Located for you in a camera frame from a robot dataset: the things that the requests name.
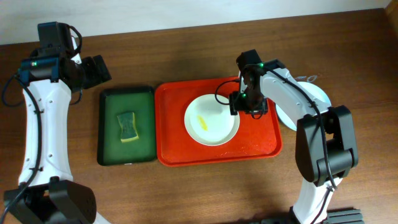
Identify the cream white plate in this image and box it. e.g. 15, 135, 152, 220
184, 94, 240, 146

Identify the yellow green sponge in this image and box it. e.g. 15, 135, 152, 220
117, 111, 139, 143

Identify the light blue plate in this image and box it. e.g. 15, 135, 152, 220
275, 82, 331, 131

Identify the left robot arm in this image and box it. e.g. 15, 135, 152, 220
4, 22, 111, 223

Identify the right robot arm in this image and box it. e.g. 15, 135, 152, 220
229, 50, 364, 223

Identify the red plastic tray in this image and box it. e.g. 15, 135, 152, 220
155, 77, 283, 167

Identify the dark green tray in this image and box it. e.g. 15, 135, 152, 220
97, 86, 157, 166

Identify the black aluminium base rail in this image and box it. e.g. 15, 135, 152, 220
248, 208, 365, 224

